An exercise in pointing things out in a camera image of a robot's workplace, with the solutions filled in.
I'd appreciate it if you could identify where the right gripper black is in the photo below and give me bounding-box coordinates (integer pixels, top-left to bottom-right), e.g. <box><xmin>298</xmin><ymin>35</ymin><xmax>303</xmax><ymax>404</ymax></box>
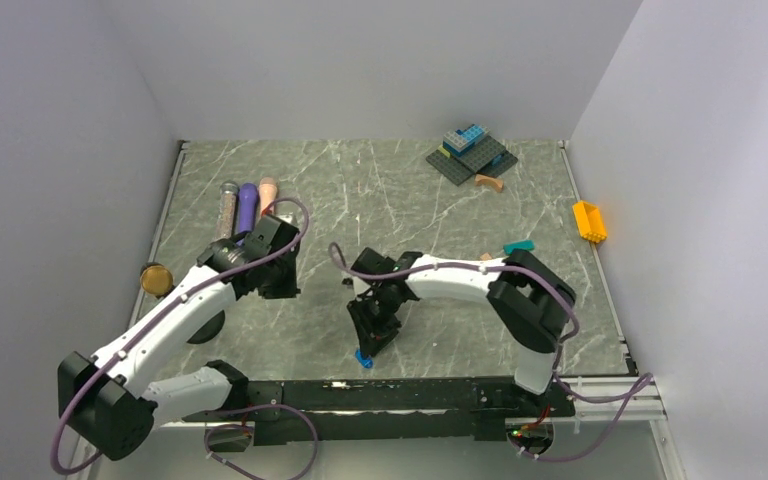
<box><xmin>347</xmin><ymin>285</ymin><xmax>401</xmax><ymax>360</ymax></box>

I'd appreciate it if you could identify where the blue key tag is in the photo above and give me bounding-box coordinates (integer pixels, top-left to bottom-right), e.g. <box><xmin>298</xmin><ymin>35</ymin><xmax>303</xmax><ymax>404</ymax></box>
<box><xmin>354</xmin><ymin>349</ymin><xmax>374</xmax><ymax>369</ymax></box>

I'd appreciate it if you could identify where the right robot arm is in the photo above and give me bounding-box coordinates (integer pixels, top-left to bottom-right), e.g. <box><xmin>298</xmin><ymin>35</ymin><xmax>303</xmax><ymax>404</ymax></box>
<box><xmin>347</xmin><ymin>247</ymin><xmax>577</xmax><ymax>416</ymax></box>

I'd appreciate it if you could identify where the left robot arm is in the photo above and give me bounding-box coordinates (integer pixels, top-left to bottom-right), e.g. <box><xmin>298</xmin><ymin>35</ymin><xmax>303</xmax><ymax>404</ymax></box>
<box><xmin>57</xmin><ymin>215</ymin><xmax>303</xmax><ymax>460</ymax></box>

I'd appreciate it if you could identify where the black microphone stand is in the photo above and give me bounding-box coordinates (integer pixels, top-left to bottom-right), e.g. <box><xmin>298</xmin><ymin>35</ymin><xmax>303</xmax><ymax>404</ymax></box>
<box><xmin>187</xmin><ymin>311</ymin><xmax>226</xmax><ymax>345</ymax></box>

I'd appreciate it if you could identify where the pink microphone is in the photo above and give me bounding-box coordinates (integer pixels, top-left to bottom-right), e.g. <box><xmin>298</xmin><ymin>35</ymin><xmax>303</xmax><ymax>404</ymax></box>
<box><xmin>258</xmin><ymin>177</ymin><xmax>279</xmax><ymax>216</ymax></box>

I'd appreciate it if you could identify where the glitter silver microphone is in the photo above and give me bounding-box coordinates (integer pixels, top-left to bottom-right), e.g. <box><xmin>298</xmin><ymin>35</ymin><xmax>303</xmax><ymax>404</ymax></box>
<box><xmin>213</xmin><ymin>181</ymin><xmax>239</xmax><ymax>240</ymax></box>

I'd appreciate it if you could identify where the gold microphone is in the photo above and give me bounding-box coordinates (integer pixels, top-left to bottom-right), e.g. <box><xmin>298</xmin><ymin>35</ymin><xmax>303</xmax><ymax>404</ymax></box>
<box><xmin>139</xmin><ymin>262</ymin><xmax>174</xmax><ymax>298</ymax></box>

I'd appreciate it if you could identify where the teal block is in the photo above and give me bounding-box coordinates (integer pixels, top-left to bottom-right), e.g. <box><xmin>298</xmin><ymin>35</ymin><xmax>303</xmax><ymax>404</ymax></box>
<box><xmin>503</xmin><ymin>240</ymin><xmax>535</xmax><ymax>255</ymax></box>

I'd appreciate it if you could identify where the wooden arch block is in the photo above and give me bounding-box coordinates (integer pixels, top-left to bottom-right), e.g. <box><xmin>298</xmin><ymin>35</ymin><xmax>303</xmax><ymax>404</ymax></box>
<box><xmin>474</xmin><ymin>174</ymin><xmax>504</xmax><ymax>193</ymax></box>

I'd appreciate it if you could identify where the lego brick build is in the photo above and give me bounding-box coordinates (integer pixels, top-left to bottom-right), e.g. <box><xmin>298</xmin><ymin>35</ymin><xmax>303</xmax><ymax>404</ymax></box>
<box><xmin>425</xmin><ymin>124</ymin><xmax>518</xmax><ymax>186</ymax></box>

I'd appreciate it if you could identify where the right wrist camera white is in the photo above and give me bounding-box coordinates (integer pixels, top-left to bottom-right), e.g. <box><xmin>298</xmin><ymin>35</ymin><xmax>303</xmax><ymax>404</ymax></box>
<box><xmin>341</xmin><ymin>266</ymin><xmax>372</xmax><ymax>297</ymax></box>

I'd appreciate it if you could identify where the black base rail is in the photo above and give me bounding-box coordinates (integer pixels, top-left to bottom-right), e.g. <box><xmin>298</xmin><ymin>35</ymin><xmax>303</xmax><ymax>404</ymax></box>
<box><xmin>186</xmin><ymin>376</ymin><xmax>576</xmax><ymax>446</ymax></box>

